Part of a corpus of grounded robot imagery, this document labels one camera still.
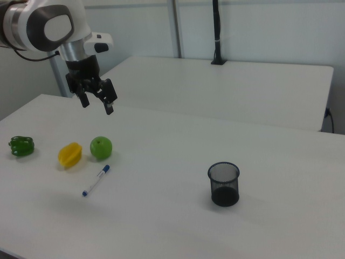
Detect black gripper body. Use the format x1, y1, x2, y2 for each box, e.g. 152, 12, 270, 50
65, 54, 104, 99

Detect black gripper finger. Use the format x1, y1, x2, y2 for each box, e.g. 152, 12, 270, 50
94, 78, 119, 116
77, 85, 90, 109

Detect white marker with blue cap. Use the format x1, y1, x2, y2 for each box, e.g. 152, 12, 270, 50
82, 164, 111, 197

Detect green apple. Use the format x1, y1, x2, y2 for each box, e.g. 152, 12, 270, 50
89, 135, 113, 160

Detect yellow star fruit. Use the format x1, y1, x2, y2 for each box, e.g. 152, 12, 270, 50
58, 142, 83, 168

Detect green bell pepper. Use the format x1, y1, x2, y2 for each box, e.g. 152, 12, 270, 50
8, 135, 36, 158

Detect black pole with base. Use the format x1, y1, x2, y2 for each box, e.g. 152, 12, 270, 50
210, 0, 227, 66

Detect black mesh pen cup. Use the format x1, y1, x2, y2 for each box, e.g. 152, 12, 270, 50
207, 161, 240, 208

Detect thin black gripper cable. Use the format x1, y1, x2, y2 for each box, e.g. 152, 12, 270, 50
12, 48, 60, 62

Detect grey partition post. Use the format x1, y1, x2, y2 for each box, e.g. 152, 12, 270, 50
167, 0, 187, 59

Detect black cable with wall plug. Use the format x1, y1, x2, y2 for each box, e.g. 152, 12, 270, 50
324, 107, 336, 133

